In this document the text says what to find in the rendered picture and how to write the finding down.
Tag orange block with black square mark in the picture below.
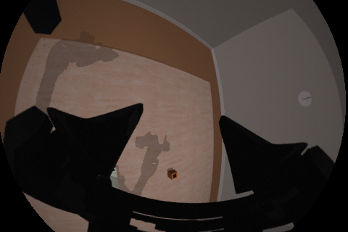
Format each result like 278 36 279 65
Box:
168 169 178 180

